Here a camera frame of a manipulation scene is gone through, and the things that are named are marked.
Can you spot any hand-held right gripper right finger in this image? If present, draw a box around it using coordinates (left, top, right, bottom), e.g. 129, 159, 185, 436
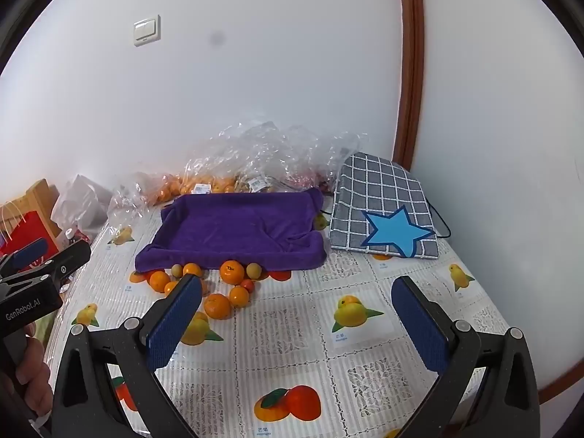
391, 274, 541, 438

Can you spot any white plastic bag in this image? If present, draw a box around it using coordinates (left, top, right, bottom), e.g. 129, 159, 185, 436
50, 174, 112, 233

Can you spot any clear plastic bag of oranges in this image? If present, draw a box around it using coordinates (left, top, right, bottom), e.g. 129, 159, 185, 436
132, 146, 238, 206

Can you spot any fruit printed tablecloth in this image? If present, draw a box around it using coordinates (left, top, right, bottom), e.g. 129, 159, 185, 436
46, 182, 514, 438

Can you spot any large mandarin with stem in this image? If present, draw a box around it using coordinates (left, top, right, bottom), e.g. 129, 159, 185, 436
220, 260, 245, 284

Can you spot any white light switch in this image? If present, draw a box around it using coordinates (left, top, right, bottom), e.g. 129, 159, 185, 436
133, 15, 161, 47

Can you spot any clear plastic bag yellow fruit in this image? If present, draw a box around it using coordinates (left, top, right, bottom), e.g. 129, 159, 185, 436
228, 121, 293, 195

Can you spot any wooden board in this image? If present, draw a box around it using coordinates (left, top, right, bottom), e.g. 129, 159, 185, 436
14, 179, 62, 238

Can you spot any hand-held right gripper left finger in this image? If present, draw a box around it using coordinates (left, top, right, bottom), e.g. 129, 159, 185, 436
51, 274, 204, 438

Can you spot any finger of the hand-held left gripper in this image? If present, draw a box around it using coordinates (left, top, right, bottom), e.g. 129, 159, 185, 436
0, 237, 49, 279
27, 239, 92, 291

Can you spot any grey checked cushion blue star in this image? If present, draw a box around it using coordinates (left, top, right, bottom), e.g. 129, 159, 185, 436
328, 152, 439, 260

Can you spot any person's left hand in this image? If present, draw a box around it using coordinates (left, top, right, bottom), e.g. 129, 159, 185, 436
15, 323, 54, 416

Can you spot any purple towel covered tray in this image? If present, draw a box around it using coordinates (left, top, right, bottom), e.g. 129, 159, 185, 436
135, 187, 328, 274

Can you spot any brown wooden door frame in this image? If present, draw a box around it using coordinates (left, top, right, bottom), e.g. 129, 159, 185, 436
393, 0, 426, 172

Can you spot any red paper bag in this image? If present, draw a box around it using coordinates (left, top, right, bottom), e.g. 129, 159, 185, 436
0, 201, 62, 261

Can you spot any empty clear plastic bag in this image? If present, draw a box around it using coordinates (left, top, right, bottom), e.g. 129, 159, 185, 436
107, 182, 151, 233

